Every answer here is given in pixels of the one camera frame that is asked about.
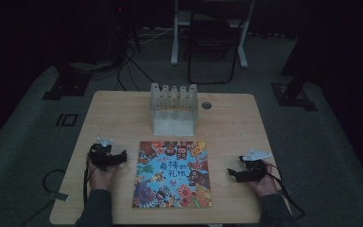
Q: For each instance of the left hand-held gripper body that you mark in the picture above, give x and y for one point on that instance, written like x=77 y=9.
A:
x=102 y=156

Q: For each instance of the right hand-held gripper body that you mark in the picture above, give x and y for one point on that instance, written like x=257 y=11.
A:
x=254 y=171

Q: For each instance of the colourful animal picture book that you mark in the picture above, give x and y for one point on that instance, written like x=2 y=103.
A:
x=171 y=176

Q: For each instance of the translucent plastic book rack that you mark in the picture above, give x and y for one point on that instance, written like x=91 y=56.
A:
x=174 y=121

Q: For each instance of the person's right hand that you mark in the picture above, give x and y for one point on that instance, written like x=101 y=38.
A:
x=268 y=186

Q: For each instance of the person's left hand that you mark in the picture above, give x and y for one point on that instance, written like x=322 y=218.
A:
x=100 y=179

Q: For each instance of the grey tape strip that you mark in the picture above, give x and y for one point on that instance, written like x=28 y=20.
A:
x=59 y=196

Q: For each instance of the black stand with flat base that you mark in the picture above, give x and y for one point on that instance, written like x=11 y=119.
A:
x=296 y=91
x=67 y=83

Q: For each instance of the black folding chair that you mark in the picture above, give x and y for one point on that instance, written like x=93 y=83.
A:
x=212 y=38

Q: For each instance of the white desk frame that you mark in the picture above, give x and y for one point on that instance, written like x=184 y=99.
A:
x=178 y=38

